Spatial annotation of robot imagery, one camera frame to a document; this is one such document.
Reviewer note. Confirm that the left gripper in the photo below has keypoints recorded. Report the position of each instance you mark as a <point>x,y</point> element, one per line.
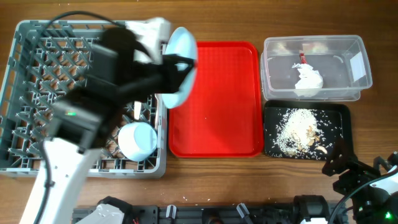
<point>175,78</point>

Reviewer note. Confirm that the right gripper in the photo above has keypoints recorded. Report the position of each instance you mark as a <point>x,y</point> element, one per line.
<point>360,173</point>

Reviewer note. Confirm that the light blue plate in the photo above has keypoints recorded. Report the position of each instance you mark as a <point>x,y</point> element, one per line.
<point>182,43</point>

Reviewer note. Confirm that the white plastic spoon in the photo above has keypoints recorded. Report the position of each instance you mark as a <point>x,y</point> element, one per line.
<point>137,110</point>

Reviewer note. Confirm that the rice food waste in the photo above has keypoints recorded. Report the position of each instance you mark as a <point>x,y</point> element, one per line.
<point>298,136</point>

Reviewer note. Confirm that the light green saucer bowl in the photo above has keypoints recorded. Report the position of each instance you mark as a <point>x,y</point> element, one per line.
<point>137,141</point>

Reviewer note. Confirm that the white napkin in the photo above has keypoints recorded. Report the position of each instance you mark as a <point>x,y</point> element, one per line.
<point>310,81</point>

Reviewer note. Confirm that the red snack wrapper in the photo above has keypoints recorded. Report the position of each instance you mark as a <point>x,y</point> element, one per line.
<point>303,59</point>

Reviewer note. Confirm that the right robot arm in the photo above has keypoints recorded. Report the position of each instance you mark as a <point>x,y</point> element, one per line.
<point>372,190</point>

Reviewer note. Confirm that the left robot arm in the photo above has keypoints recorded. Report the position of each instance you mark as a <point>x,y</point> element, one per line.
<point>64,171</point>

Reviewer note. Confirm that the grey dishwasher rack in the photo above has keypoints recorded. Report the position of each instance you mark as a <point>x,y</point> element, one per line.
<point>45,62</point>

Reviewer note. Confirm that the red plastic tray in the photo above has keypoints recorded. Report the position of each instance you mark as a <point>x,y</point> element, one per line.
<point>222,116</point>

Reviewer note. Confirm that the black tray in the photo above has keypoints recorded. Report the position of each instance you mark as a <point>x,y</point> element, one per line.
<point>334,120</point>

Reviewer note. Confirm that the clear plastic bin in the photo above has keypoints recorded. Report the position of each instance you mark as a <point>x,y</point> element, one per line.
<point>341,60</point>

